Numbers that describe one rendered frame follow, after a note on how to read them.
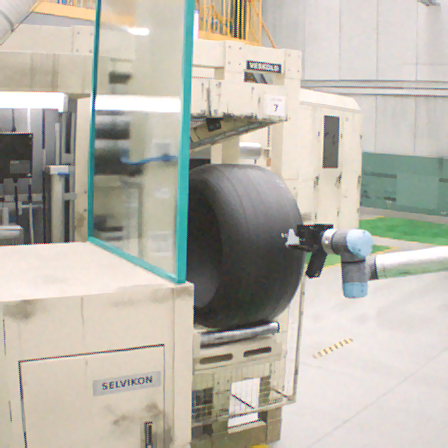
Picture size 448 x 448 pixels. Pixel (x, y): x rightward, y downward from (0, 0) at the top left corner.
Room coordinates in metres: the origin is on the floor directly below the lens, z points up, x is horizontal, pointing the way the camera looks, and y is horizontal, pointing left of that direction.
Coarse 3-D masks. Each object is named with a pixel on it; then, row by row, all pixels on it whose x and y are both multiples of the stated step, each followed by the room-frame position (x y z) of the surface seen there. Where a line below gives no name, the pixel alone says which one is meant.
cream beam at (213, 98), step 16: (192, 80) 2.32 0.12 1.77; (208, 80) 2.36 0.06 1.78; (224, 80) 2.40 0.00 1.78; (192, 96) 2.32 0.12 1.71; (208, 96) 2.36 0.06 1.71; (224, 96) 2.39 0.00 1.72; (240, 96) 2.43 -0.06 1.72; (256, 96) 2.47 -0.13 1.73; (192, 112) 2.32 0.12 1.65; (208, 112) 2.36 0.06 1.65; (224, 112) 2.39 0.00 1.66; (240, 112) 2.43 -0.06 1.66; (256, 112) 2.47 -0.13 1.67; (288, 112) 2.55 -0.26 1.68
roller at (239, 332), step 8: (232, 328) 2.05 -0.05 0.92; (240, 328) 2.06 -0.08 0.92; (248, 328) 2.07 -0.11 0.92; (256, 328) 2.08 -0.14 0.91; (264, 328) 2.10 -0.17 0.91; (272, 328) 2.11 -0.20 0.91; (200, 336) 1.97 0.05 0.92; (208, 336) 1.98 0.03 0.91; (216, 336) 2.00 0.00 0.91; (224, 336) 2.01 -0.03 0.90; (232, 336) 2.03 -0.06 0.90; (240, 336) 2.05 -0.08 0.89; (248, 336) 2.07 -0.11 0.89; (200, 344) 1.97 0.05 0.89
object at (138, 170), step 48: (96, 0) 1.68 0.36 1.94; (144, 0) 1.41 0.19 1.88; (192, 0) 1.22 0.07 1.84; (96, 48) 1.67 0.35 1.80; (144, 48) 1.40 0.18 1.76; (192, 48) 1.22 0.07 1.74; (96, 96) 1.66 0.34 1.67; (144, 96) 1.39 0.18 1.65; (96, 144) 1.65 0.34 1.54; (144, 144) 1.38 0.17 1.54; (96, 192) 1.64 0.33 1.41; (144, 192) 1.37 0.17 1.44; (96, 240) 1.62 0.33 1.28; (144, 240) 1.37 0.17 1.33
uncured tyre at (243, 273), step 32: (192, 192) 2.36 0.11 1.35; (224, 192) 2.00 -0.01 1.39; (256, 192) 2.02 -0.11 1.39; (288, 192) 2.09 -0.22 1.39; (192, 224) 2.43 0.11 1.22; (224, 224) 1.96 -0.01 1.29; (256, 224) 1.94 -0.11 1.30; (288, 224) 2.00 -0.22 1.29; (192, 256) 2.42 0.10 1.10; (224, 256) 1.95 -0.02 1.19; (256, 256) 1.92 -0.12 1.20; (288, 256) 1.98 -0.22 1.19; (224, 288) 1.95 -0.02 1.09; (256, 288) 1.93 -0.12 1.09; (288, 288) 2.01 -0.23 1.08; (224, 320) 2.00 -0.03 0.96; (256, 320) 2.06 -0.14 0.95
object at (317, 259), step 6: (312, 252) 1.83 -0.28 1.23; (318, 252) 1.81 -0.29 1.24; (312, 258) 1.83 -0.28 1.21; (318, 258) 1.82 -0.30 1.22; (324, 258) 1.84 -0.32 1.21; (312, 264) 1.83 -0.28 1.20; (318, 264) 1.84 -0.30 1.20; (306, 270) 1.85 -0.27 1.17; (312, 270) 1.83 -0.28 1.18; (318, 270) 1.85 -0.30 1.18; (312, 276) 1.85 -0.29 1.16; (318, 276) 1.86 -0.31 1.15
